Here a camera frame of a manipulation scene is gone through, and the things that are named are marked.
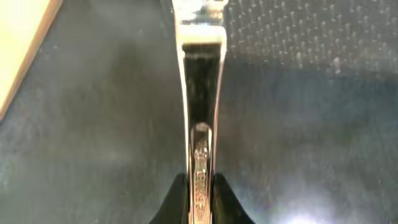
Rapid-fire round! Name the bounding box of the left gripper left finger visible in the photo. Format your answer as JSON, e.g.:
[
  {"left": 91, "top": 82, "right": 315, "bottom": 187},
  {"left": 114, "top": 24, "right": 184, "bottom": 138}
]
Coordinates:
[{"left": 149, "top": 172, "right": 190, "bottom": 224}]

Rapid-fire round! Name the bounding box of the black pegboard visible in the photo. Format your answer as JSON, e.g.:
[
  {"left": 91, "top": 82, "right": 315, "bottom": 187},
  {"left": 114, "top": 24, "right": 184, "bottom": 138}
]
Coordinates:
[{"left": 223, "top": 0, "right": 398, "bottom": 77}]

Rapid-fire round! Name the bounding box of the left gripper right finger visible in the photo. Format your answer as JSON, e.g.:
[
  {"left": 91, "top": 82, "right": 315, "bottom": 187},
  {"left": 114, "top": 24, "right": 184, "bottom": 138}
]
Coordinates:
[{"left": 211, "top": 172, "right": 256, "bottom": 224}]

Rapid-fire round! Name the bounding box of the wrench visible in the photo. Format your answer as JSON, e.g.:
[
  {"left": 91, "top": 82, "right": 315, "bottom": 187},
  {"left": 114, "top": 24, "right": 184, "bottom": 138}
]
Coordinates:
[{"left": 170, "top": 0, "right": 229, "bottom": 224}]

